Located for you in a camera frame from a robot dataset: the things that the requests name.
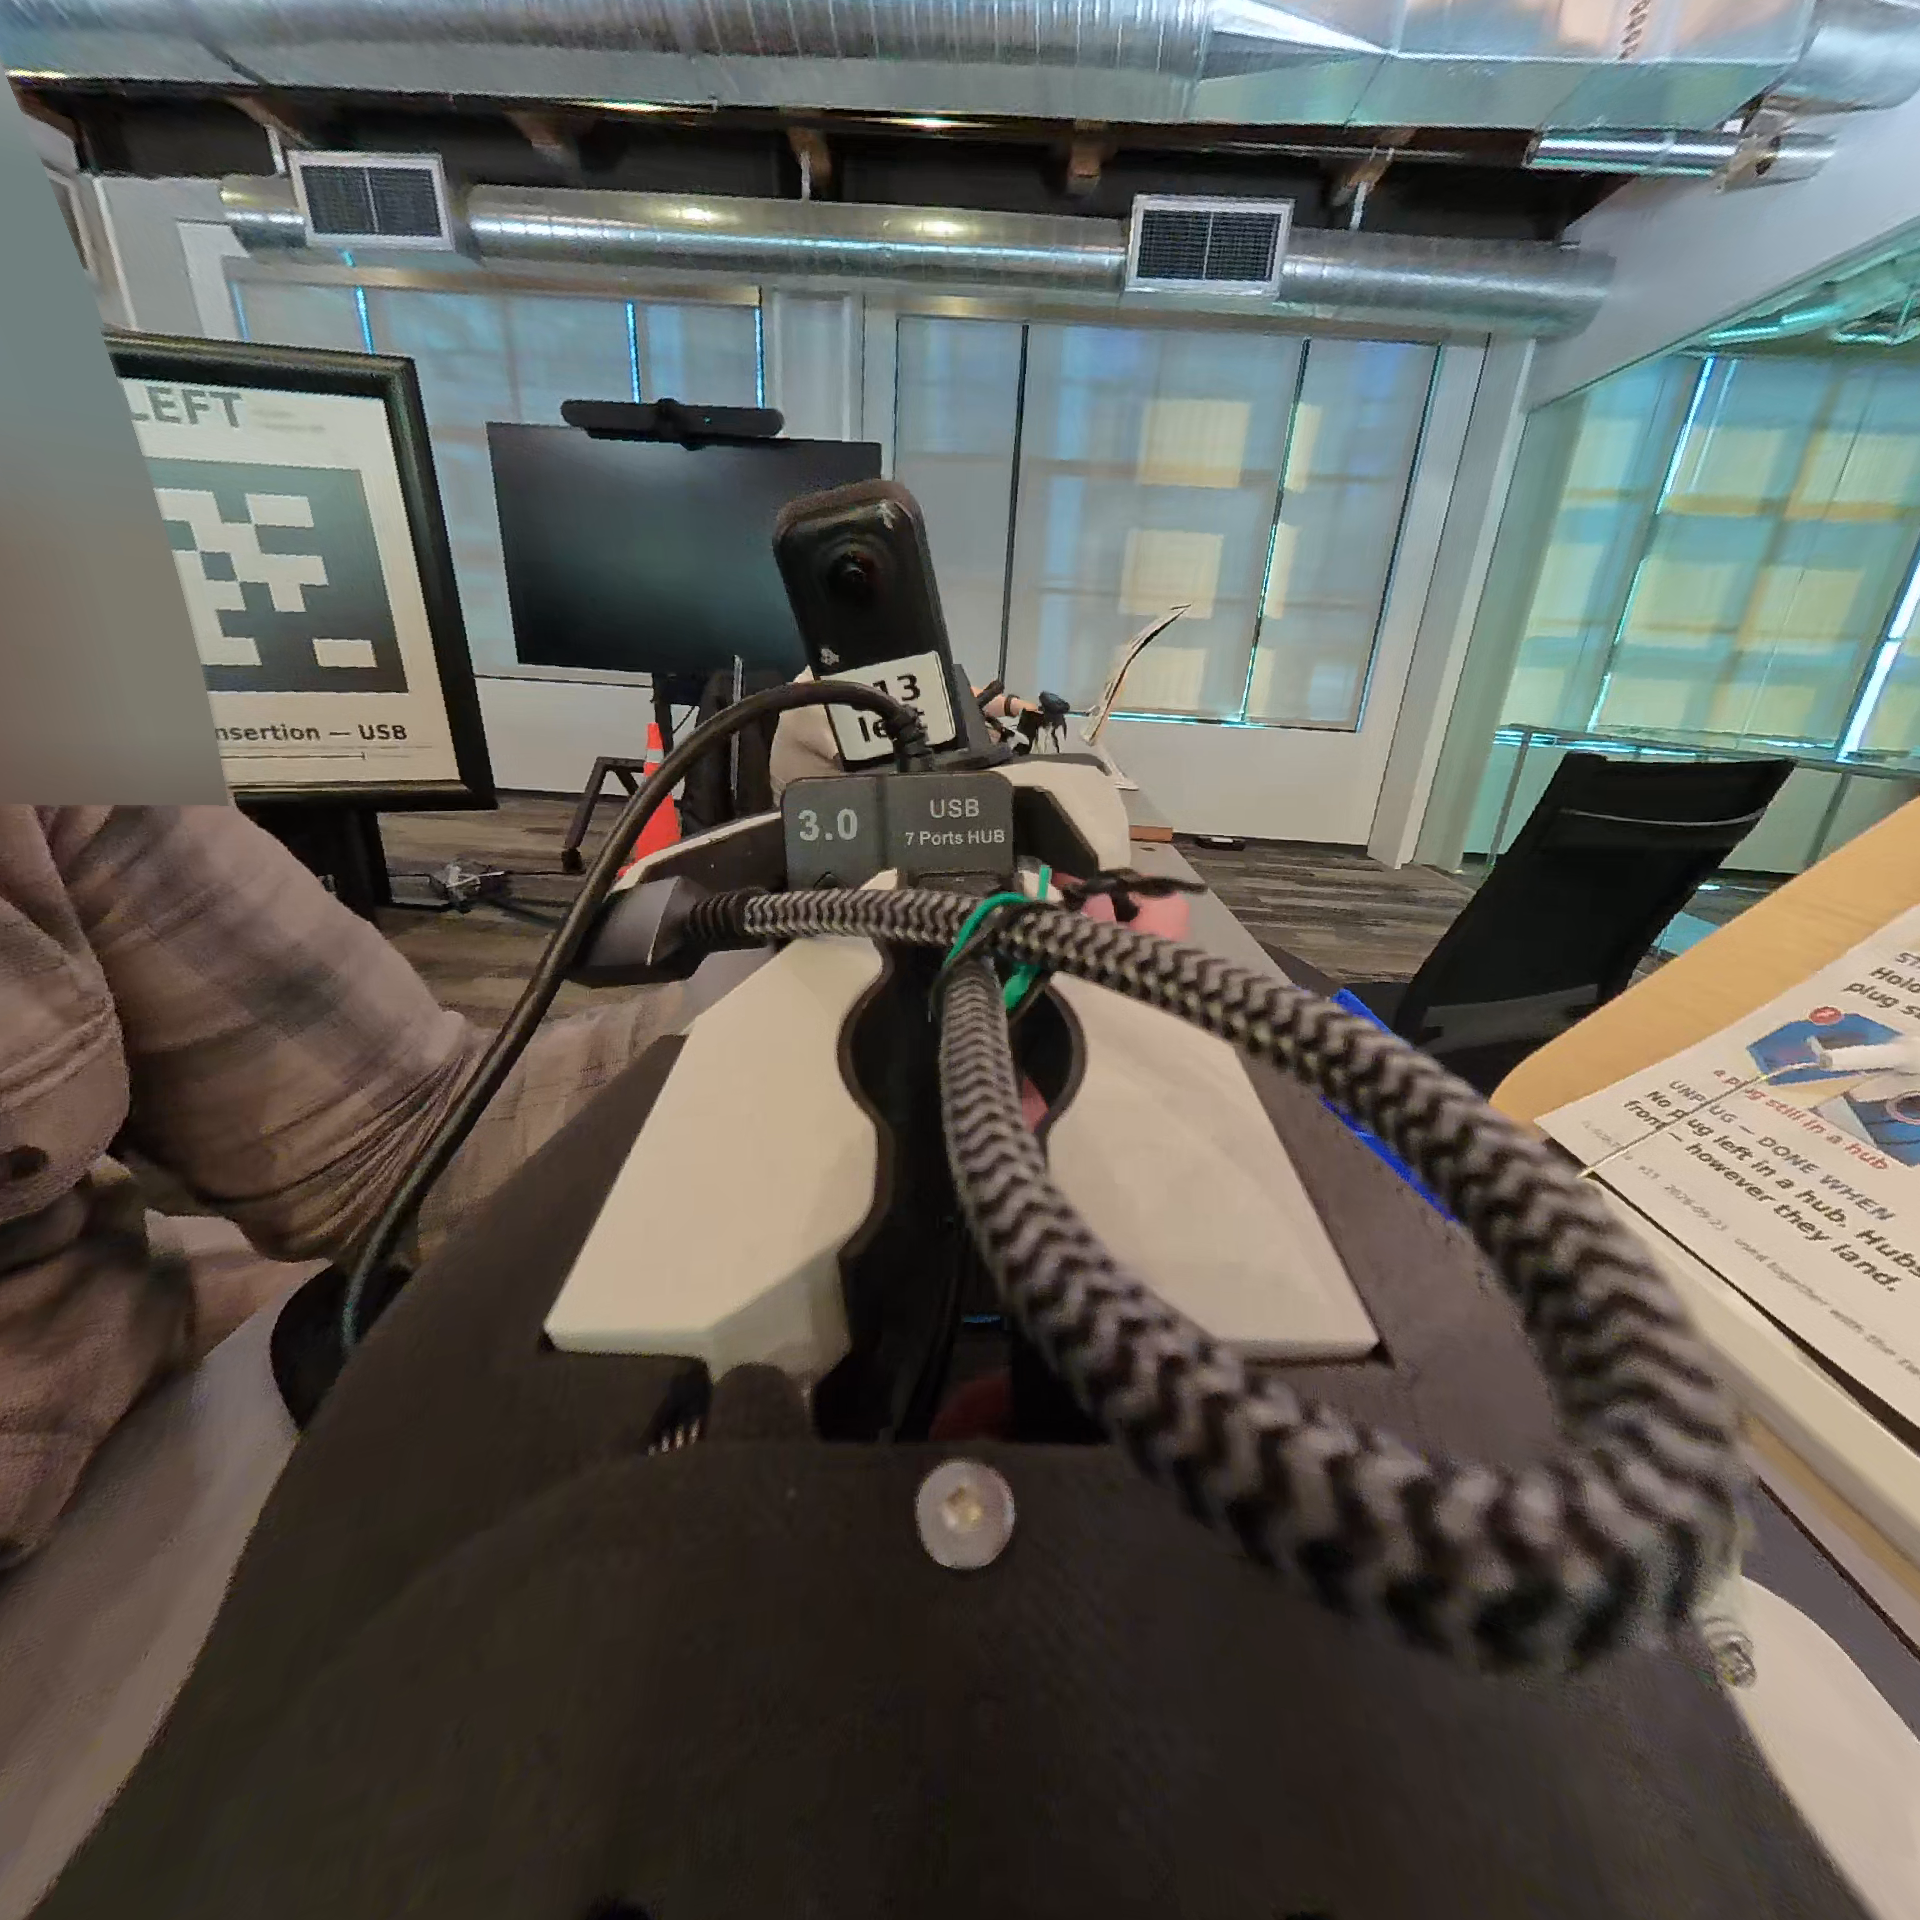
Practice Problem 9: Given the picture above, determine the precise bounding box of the black webcam bar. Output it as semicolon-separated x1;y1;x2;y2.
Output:
559;396;786;450

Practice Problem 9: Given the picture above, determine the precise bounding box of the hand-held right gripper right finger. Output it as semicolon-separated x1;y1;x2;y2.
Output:
1047;978;1384;1365

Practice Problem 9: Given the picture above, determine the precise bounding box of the black office chair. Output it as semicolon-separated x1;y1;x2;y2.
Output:
1373;749;1798;1100

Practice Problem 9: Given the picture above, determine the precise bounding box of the instruction sheet on stand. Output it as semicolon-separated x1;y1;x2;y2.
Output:
1488;794;1920;1133

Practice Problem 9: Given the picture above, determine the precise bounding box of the black usb hub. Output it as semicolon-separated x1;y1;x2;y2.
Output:
778;766;1018;898

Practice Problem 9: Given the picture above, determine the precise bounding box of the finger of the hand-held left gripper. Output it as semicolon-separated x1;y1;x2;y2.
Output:
619;818;792;905
1017;755;1133;889

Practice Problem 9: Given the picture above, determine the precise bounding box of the white air vent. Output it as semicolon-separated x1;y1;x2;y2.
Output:
1124;193;1296;294
284;150;457;249

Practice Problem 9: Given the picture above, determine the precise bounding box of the orange traffic cone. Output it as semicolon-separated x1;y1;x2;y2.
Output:
619;720;688;870

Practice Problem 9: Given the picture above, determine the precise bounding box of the black tv screen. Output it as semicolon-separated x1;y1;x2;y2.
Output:
485;419;886;687

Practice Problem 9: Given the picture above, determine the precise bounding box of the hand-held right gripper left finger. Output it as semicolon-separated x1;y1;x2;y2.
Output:
540;934;906;1377

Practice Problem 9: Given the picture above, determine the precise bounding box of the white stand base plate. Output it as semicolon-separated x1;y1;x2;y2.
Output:
1583;1161;1920;1698

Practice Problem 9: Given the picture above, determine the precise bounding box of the braided usb cable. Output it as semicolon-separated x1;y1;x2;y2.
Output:
703;881;1760;1679

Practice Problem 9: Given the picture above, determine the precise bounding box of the long ceiling duct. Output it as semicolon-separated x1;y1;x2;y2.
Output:
222;176;1621;344

